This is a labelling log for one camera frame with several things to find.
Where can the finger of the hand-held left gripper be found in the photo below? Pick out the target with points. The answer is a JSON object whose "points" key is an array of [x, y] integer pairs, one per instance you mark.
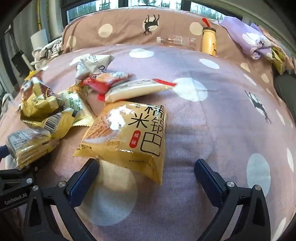
{"points": [[3, 151], [39, 164]]}

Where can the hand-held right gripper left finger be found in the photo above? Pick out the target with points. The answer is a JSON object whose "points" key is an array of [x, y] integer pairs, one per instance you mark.
{"points": [[79, 185]]}

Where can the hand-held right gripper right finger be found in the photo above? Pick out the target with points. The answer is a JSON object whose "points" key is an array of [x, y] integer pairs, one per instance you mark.
{"points": [[209, 180]]}

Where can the clear packet of crackers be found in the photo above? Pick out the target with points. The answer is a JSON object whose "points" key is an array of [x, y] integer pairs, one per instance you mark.
{"points": [[30, 148]]}

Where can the large yellow rice cracker bag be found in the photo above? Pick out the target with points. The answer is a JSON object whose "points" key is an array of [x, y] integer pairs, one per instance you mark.
{"points": [[124, 139]]}

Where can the cream packet with red ends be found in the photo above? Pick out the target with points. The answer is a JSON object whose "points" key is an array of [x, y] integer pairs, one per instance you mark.
{"points": [[136, 89]]}

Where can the white grey snack packet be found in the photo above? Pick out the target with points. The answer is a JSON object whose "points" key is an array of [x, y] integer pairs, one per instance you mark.
{"points": [[92, 66]]}

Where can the yellow barcode snack packet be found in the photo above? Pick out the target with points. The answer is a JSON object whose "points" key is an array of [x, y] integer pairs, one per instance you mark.
{"points": [[57, 127]]}

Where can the pink polka dot bedsheet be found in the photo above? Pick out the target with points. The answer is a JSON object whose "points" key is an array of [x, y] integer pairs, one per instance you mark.
{"points": [[208, 129]]}

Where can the crumpled gold snack bag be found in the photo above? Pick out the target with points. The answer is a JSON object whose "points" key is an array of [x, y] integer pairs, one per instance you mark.
{"points": [[37, 102]]}

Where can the pale green yellow snack packet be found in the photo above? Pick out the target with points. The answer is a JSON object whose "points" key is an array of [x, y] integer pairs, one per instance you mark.
{"points": [[76, 106]]}

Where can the small yellow box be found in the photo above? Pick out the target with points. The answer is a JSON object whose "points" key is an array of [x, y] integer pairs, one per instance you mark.
{"points": [[31, 74]]}

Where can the black device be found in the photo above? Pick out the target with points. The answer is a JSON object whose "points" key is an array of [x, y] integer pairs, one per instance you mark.
{"points": [[19, 61]]}

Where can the red snack packet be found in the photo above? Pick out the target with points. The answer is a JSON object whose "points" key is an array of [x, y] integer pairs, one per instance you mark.
{"points": [[97, 83]]}

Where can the striped white cloth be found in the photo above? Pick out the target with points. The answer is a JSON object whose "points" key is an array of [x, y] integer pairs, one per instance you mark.
{"points": [[52, 49]]}

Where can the dark grey cushion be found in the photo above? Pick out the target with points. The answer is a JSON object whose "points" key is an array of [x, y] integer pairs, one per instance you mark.
{"points": [[286, 90]]}

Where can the white paper roll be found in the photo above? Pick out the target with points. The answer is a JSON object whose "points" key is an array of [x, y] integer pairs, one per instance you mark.
{"points": [[39, 38]]}

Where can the yellow patterned cloth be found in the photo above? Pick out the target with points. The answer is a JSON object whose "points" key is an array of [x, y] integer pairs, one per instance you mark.
{"points": [[277, 58]]}

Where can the clear plastic bottle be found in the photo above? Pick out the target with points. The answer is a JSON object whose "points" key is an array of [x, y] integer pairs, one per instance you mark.
{"points": [[175, 42]]}

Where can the purple printed cloth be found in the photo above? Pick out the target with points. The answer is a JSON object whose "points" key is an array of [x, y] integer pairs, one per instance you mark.
{"points": [[242, 34]]}

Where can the brown polka dot pillow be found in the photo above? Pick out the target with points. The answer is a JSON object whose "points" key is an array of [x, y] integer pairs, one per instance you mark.
{"points": [[129, 25]]}

